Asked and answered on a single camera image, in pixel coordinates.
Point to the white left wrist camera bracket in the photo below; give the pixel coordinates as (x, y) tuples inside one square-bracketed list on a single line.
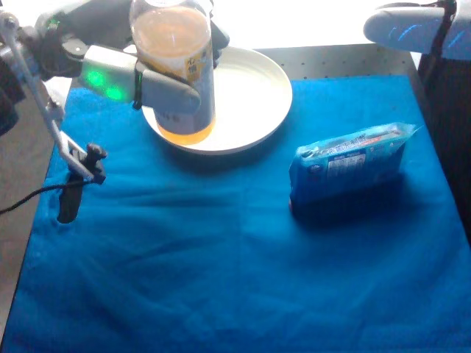
[(37, 92)]

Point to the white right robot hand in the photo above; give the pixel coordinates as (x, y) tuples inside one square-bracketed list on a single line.
[(404, 29)]

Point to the white round plate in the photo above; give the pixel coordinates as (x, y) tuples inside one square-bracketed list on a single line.
[(250, 99)]

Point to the blue table cloth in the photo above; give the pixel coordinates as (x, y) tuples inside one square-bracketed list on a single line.
[(184, 257)]

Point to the orange drink bottle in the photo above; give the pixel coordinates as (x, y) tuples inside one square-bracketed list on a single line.
[(173, 40)]

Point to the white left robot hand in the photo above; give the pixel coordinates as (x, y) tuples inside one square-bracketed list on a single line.
[(165, 93)]

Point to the blue snack packet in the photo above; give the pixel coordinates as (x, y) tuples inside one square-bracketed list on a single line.
[(342, 173)]

